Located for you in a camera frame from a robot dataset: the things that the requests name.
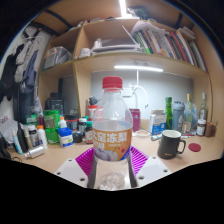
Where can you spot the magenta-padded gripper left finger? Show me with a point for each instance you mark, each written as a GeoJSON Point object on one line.
{"type": "Point", "coordinates": [70, 170]}

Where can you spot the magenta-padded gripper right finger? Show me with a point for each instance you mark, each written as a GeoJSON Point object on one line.
{"type": "Point", "coordinates": [151, 168]}

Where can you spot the clear bottle with orange label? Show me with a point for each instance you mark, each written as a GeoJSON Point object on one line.
{"type": "Point", "coordinates": [111, 136]}

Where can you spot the black mug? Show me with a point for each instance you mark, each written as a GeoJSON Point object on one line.
{"type": "Point", "coordinates": [168, 146]}

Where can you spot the silver can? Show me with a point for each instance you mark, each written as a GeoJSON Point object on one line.
{"type": "Point", "coordinates": [34, 152]}

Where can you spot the white bottle with orange cap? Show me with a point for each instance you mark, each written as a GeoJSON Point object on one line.
{"type": "Point", "coordinates": [42, 138]}

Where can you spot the white and blue carton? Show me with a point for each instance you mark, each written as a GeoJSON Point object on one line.
{"type": "Point", "coordinates": [158, 122]}

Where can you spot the flat round red coaster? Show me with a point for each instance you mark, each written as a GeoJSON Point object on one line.
{"type": "Point", "coordinates": [194, 147]}

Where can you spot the magenta box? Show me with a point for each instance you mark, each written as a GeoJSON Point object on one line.
{"type": "Point", "coordinates": [135, 120]}

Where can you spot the green tub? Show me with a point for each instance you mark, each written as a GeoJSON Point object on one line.
{"type": "Point", "coordinates": [51, 120]}

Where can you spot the grey shaker bottle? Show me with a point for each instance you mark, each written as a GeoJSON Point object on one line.
{"type": "Point", "coordinates": [178, 118]}

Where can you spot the green bottle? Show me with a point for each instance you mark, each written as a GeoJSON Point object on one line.
{"type": "Point", "coordinates": [168, 113]}

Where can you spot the red and white jar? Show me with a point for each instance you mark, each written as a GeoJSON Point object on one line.
{"type": "Point", "coordinates": [91, 111]}

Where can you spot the brown jar with white lid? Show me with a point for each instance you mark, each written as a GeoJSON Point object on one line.
{"type": "Point", "coordinates": [201, 128]}

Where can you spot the yellow-capped bottle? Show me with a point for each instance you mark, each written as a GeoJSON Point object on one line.
{"type": "Point", "coordinates": [188, 115]}

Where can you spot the brown mug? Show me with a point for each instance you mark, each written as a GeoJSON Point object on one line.
{"type": "Point", "coordinates": [209, 130]}

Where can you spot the black bag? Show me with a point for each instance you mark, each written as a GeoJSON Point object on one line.
{"type": "Point", "coordinates": [4, 148]}

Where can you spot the tall clear glass bottle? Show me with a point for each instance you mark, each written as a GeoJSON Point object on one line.
{"type": "Point", "coordinates": [203, 110]}

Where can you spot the white desk lamp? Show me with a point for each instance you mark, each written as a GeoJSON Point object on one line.
{"type": "Point", "coordinates": [138, 68]}

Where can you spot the hanging clothes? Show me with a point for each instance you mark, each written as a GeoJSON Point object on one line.
{"type": "Point", "coordinates": [28, 73]}

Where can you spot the wooden shelf unit with books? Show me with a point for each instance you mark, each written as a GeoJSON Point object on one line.
{"type": "Point", "coordinates": [100, 60]}

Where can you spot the ceiling light tube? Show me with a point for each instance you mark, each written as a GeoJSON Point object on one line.
{"type": "Point", "coordinates": [122, 8]}

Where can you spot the white wall socket strip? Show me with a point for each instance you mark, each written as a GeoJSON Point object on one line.
{"type": "Point", "coordinates": [126, 92]}

